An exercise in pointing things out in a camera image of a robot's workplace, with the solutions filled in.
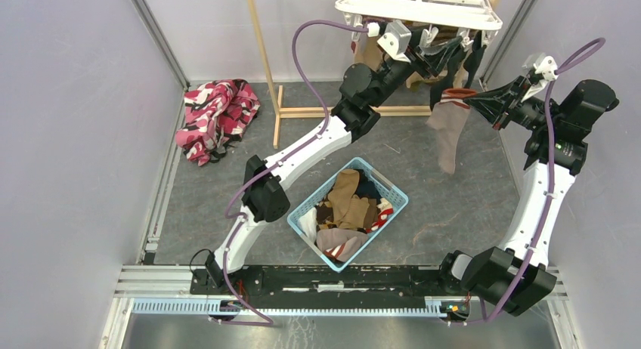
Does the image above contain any wooden hanger stand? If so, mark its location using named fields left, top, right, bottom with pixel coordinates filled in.
left=243, top=0, right=509, bottom=150

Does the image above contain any tan ribbed sock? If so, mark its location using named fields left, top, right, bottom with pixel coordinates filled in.
left=326, top=169, right=379, bottom=232

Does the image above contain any light blue cable tray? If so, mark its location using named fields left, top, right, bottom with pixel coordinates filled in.
left=132, top=298, right=447, bottom=318

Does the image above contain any white clip hanger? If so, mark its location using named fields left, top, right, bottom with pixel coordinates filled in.
left=335, top=0, right=503, bottom=46

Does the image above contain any brown yellow checked sock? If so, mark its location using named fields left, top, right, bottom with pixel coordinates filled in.
left=316, top=200, right=338, bottom=230

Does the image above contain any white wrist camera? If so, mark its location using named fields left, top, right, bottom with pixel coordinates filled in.
left=522, top=53, right=558, bottom=100
left=367, top=20, right=411, bottom=63

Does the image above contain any beige pink sock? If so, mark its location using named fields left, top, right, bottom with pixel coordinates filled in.
left=426, top=88, right=477, bottom=175

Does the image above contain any red purple striped sock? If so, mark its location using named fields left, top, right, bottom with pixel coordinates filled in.
left=351, top=36, right=383, bottom=71

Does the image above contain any red santa sock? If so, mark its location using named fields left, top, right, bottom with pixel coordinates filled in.
left=366, top=198, right=394, bottom=233

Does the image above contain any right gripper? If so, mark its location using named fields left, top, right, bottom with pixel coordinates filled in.
left=465, top=76, right=563, bottom=132

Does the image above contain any black sock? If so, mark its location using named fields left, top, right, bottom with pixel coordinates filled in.
left=429, top=49, right=466, bottom=112
left=463, top=31, right=487, bottom=89

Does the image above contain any light blue laundry basket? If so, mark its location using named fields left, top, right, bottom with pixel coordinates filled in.
left=287, top=158, right=409, bottom=273

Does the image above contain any white cloth in basket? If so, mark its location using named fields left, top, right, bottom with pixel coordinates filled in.
left=298, top=208, right=319, bottom=243

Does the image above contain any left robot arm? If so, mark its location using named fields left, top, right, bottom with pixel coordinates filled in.
left=205, top=36, right=465, bottom=295

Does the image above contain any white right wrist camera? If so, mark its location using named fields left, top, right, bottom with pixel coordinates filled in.
left=522, top=53, right=558, bottom=100

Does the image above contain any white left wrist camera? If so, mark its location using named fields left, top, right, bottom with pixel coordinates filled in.
left=367, top=20, right=411, bottom=63

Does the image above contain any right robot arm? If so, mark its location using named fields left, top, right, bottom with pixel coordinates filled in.
left=436, top=77, right=619, bottom=317

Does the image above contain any pink camouflage cloth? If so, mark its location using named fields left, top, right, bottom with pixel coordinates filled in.
left=175, top=79, right=261, bottom=166

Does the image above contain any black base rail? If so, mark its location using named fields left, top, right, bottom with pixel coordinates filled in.
left=190, top=265, right=474, bottom=311

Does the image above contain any navy blue sock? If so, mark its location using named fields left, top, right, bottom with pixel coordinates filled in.
left=355, top=169, right=382, bottom=204

